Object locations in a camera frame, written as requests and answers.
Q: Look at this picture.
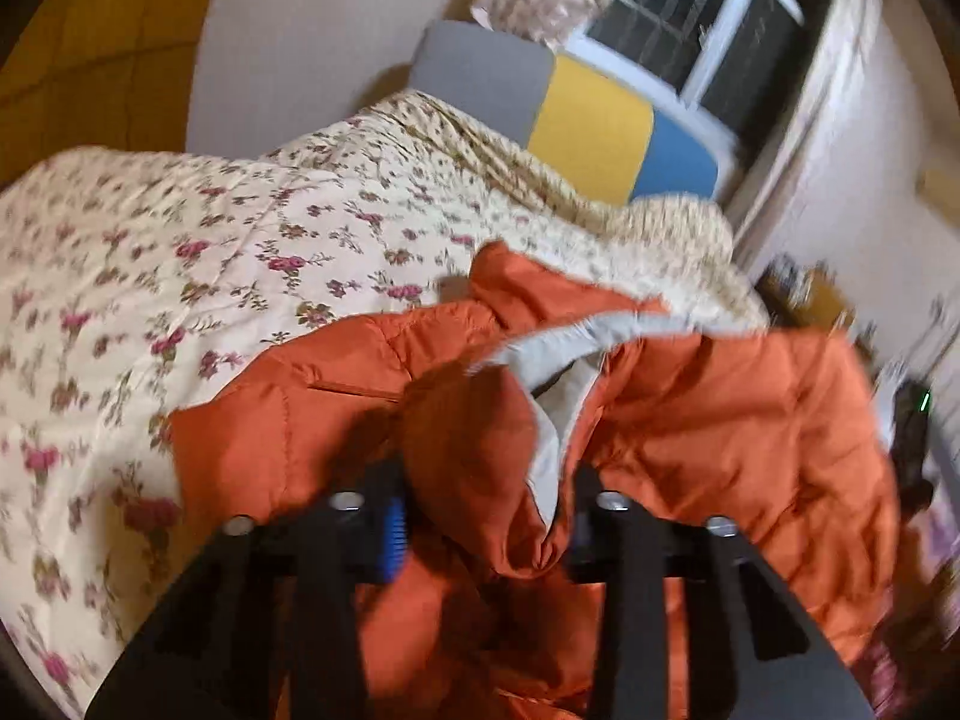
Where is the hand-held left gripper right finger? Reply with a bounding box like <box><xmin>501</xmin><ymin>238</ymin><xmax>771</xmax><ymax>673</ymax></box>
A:
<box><xmin>564</xmin><ymin>466</ymin><xmax>875</xmax><ymax>720</ymax></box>

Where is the orange down jacket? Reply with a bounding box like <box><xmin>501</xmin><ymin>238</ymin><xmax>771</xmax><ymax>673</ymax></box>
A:
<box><xmin>169</xmin><ymin>240</ymin><xmax>901</xmax><ymax>720</ymax></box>

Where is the wooden wardrobe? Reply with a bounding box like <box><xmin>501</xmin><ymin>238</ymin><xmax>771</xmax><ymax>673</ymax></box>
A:
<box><xmin>0</xmin><ymin>0</ymin><xmax>233</xmax><ymax>188</ymax></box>

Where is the barred window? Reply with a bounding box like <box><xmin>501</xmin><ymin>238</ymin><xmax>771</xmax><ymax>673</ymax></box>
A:
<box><xmin>566</xmin><ymin>0</ymin><xmax>833</xmax><ymax>137</ymax></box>

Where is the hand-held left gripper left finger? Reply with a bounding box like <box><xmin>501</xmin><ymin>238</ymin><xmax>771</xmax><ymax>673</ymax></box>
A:
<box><xmin>86</xmin><ymin>457</ymin><xmax>412</xmax><ymax>720</ymax></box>

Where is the grey yellow blue headboard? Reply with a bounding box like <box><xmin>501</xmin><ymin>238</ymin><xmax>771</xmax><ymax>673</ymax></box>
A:
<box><xmin>409</xmin><ymin>19</ymin><xmax>740</xmax><ymax>205</ymax></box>

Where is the floral quilt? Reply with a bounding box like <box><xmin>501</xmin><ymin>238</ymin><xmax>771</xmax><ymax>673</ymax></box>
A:
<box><xmin>0</xmin><ymin>90</ymin><xmax>770</xmax><ymax>713</ymax></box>

